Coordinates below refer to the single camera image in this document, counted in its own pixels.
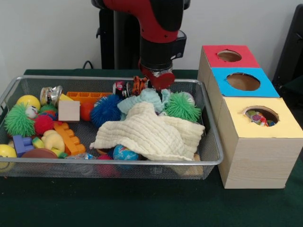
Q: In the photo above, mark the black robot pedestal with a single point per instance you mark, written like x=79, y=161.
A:
x=118, y=42

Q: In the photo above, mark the mint waffle cloth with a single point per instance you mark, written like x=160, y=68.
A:
x=142, y=99

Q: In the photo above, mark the shallow clear mesh bin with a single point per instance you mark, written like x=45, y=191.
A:
x=208, y=168

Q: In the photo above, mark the cream waffle cloth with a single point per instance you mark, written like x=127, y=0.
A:
x=151, y=135

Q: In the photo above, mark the crushed silver drink can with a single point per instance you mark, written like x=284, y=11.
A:
x=51, y=94

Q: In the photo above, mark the green spiky ball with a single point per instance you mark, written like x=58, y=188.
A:
x=19, y=122
x=182, y=106

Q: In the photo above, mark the brown toy football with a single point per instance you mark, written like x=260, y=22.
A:
x=39, y=153

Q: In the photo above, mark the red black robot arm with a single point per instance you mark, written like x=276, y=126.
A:
x=158, y=28

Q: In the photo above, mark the yellow rubber toy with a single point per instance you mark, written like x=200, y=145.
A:
x=53, y=141

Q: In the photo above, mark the blue spiky ball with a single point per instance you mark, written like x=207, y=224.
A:
x=105, y=111

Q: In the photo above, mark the yellow ball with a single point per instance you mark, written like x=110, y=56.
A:
x=28, y=101
x=6, y=152

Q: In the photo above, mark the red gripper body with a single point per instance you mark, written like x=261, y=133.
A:
x=161, y=79

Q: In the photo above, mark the wooden box with three holes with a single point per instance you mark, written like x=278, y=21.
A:
x=255, y=156

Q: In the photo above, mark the multicoloured patterned cloth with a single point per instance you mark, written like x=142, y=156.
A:
x=258, y=118

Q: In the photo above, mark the plain wooden block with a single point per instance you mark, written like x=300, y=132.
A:
x=69, y=111

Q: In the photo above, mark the purple toy block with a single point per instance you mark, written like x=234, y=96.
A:
x=21, y=144

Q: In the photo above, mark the blue globe ball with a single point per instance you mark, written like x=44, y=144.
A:
x=125, y=153

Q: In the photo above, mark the red spiky ball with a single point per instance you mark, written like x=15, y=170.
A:
x=43, y=125

